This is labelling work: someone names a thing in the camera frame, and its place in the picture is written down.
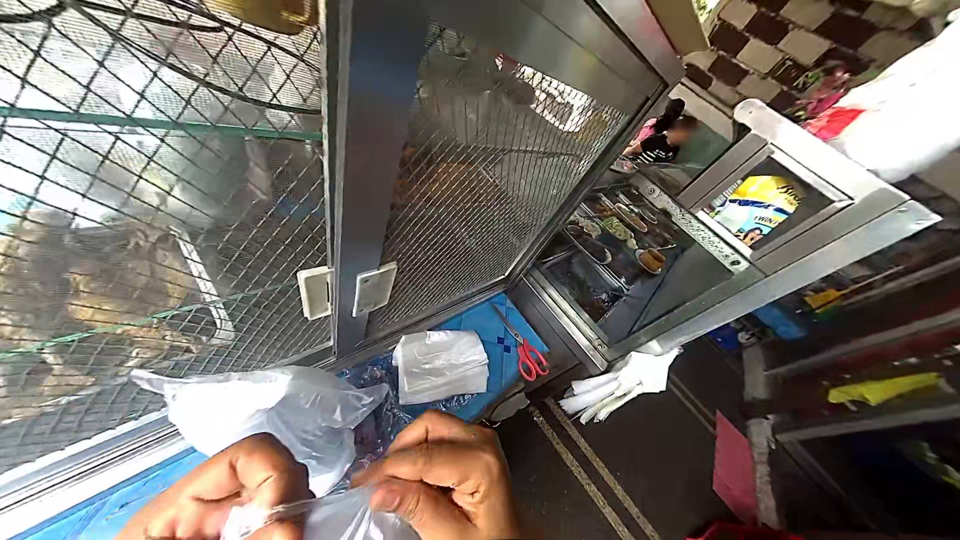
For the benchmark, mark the silver metal tray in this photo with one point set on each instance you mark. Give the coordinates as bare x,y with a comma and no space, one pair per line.
202,289

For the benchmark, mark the pink red card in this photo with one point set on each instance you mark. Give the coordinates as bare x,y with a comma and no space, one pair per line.
733,469

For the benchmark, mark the yellow cloth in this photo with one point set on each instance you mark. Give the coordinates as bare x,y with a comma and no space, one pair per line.
885,388

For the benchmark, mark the pile of brown food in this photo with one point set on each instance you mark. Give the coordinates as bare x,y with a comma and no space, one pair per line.
112,289

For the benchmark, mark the crumpled clear plastic wrap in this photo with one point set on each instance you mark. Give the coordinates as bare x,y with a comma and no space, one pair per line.
379,412

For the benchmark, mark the white plastic bag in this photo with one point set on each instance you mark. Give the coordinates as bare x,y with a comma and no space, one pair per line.
247,405

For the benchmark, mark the person's right hand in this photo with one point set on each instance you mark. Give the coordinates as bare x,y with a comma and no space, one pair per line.
476,480

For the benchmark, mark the stack of white plastic bags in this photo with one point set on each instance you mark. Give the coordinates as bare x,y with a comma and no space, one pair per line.
442,367

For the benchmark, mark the metal cabinet with mesh doors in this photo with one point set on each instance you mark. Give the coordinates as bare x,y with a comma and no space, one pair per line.
361,165

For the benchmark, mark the person's left hand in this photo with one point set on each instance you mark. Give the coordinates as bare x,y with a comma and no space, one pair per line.
202,491

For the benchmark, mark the person's left fingers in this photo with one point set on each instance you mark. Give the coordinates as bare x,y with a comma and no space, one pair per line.
270,469

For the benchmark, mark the large white sack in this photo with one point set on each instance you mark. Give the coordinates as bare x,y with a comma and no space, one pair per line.
907,97

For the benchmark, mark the metal glass food display case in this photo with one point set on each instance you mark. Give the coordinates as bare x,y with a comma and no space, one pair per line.
795,274

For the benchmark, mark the yellow blue printed poster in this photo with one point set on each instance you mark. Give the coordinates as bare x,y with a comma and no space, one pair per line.
761,199

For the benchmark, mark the golden metal pot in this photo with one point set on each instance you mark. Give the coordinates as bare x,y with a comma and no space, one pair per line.
274,11

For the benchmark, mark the group of filled food dishes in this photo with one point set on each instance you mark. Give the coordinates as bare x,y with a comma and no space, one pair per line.
611,227

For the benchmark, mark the bundle of white bags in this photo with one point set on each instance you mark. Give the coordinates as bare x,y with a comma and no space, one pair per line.
626,384

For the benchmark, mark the person's right index finger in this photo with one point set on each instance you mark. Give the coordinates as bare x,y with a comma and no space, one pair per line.
420,463

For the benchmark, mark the small bowl of orange food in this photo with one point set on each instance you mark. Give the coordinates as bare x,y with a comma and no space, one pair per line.
651,260

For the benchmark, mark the translucent plastic bag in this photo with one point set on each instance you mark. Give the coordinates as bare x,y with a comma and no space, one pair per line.
349,519

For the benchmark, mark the dark shelf rack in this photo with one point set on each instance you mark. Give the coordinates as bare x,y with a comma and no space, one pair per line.
855,371

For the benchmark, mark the blue patterned mat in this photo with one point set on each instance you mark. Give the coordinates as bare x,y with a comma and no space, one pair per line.
499,330

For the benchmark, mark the person's right thumb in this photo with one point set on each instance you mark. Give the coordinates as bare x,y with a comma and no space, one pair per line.
420,509

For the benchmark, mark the person's right fingers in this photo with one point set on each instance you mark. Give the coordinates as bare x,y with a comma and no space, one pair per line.
431,427

